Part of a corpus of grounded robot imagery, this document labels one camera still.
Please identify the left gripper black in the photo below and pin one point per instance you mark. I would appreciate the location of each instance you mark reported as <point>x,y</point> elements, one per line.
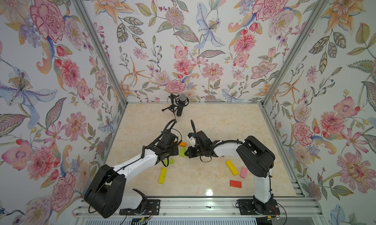
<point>176,149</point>

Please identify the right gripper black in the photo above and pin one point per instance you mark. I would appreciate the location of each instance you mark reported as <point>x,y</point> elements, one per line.
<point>191,154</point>

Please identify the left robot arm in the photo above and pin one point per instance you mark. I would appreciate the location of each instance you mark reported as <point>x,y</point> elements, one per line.
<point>105,195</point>

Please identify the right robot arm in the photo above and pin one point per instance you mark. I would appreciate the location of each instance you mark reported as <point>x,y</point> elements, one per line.
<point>257,158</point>

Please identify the long yellow block right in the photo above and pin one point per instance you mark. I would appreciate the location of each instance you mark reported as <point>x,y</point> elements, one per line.
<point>232,168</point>

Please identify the long yellow block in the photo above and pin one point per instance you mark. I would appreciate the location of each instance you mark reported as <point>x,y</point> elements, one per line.
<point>162,176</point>
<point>232,168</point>

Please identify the long yellow block left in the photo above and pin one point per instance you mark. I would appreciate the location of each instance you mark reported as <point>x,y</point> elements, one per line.
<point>162,176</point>

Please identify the red block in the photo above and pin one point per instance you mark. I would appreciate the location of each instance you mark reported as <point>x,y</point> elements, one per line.
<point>236,184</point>

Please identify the pink block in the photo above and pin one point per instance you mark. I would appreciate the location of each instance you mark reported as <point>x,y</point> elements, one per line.
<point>243,172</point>

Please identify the black microphone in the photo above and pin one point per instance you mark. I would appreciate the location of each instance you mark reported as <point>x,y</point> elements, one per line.
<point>181,101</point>

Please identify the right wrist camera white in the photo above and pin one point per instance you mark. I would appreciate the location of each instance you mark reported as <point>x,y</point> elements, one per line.
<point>192,139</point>

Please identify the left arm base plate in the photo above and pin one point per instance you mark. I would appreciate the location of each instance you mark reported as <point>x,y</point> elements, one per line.
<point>146,208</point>

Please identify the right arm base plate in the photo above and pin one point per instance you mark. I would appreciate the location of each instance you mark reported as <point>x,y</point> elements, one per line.
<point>256,207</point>

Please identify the aluminium front rail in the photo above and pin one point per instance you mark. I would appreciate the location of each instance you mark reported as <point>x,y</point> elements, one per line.
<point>216,207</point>

